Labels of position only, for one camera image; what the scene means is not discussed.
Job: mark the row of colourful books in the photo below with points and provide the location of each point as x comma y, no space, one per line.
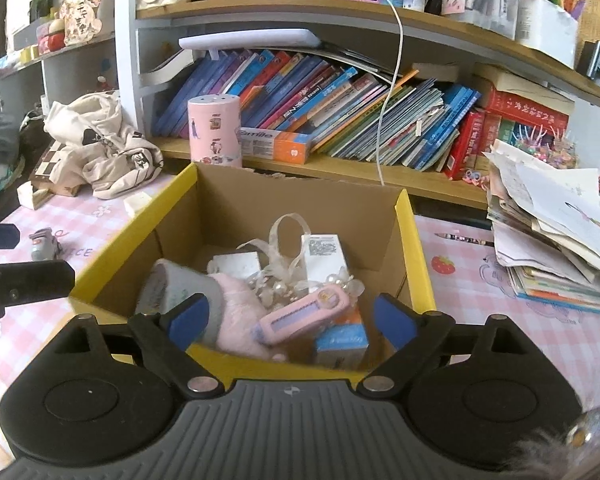
340,105

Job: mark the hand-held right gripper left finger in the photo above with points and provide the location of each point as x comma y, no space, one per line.
190,321

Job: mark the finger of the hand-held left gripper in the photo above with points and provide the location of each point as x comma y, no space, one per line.
0,236
30,277

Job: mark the white plastic pen container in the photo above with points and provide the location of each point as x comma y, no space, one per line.
545,30

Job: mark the wooden bookshelf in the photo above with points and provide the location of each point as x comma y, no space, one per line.
330,172

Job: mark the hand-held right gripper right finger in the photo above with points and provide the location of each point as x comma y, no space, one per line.
395,321

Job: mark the white carton with orange end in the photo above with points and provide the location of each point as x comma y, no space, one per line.
325,257

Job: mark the fuzzy grey sleeve cuff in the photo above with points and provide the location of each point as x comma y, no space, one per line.
555,455

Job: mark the red and white container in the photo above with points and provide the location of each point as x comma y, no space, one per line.
51,37

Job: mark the stack of loose papers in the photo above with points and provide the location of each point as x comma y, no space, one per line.
550,240

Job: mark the pink plush toy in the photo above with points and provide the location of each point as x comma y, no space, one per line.
235,305

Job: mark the wooden chessboard box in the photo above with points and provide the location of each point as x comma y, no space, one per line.
50,170

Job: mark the grey side shelf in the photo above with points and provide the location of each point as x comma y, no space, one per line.
65,60

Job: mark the small grey toy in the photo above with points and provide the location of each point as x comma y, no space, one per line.
46,245

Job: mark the blue and orange small box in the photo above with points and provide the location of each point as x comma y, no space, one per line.
341,342

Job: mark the pink handheld device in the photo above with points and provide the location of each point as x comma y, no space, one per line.
300,315

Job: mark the pink cylinder with stickers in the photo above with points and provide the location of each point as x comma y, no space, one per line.
215,130

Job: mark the white ribbon pearl hair accessory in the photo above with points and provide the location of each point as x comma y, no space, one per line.
280,285

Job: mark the white bar desk lamp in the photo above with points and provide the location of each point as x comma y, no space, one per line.
250,39

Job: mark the white patterned rabbit figurine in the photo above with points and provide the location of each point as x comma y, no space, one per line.
82,7

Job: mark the orange and white toothpaste box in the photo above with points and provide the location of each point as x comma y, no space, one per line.
275,145

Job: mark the beige printed cloth bag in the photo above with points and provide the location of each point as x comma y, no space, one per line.
100,145

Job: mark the small black stand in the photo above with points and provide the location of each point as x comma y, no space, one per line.
592,60

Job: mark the white cube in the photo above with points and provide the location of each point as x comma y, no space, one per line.
137,205

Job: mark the yellow-rimmed cardboard box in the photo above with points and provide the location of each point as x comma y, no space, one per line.
230,210

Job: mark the dark pencil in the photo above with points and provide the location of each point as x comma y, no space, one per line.
462,238

